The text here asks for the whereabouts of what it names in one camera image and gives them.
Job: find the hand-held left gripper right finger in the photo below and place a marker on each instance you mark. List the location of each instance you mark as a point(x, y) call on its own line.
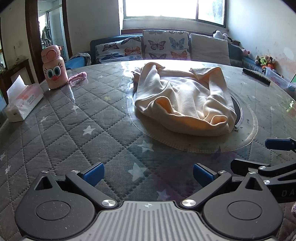
point(203, 175)

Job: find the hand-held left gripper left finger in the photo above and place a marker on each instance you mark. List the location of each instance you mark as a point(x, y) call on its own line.
point(93, 173)

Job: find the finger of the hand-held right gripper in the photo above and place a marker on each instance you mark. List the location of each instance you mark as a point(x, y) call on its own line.
point(249, 165)
point(278, 144)

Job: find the cream garment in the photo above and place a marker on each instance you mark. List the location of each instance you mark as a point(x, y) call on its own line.
point(185, 99)

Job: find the black round induction cooker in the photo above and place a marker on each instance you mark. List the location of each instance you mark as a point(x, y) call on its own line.
point(238, 111)

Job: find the clear plastic storage box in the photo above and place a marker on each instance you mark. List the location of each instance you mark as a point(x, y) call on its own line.
point(277, 78)

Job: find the black remote control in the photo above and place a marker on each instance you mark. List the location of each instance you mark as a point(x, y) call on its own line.
point(256, 76)

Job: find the green orange plush toy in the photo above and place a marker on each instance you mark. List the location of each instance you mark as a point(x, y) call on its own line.
point(268, 62)

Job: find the small brown plush toy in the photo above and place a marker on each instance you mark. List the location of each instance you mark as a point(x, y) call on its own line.
point(257, 60)

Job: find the pink plush toy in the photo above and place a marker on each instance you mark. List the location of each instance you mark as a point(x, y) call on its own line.
point(245, 52)

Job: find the pink white tissue box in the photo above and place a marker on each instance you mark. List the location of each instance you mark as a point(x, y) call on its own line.
point(23, 102)

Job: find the pink cartoon face bottle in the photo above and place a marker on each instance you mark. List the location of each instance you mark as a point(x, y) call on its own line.
point(54, 69)

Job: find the blue chair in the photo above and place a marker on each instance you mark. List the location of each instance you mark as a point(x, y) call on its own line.
point(75, 63)

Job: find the grey patterned cloth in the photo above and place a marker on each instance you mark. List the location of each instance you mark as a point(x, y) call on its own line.
point(83, 56)

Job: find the plain cream cushion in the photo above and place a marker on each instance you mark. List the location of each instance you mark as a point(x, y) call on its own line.
point(209, 48)

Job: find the dark blue sofa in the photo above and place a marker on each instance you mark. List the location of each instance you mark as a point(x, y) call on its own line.
point(93, 49)

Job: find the white black plush toy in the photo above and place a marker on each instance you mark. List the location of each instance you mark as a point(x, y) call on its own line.
point(218, 35)

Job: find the wide butterfly print cushion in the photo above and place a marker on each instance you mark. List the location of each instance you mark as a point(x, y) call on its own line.
point(118, 49)

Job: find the dark wooden cabinet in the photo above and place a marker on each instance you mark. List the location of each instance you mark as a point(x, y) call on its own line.
point(13, 69)

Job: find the square butterfly print cushion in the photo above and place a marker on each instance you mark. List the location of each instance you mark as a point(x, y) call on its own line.
point(165, 45)

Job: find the window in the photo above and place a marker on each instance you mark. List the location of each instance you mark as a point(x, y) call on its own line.
point(161, 9)

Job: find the dark wooden door frame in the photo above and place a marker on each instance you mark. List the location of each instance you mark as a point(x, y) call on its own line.
point(32, 34)

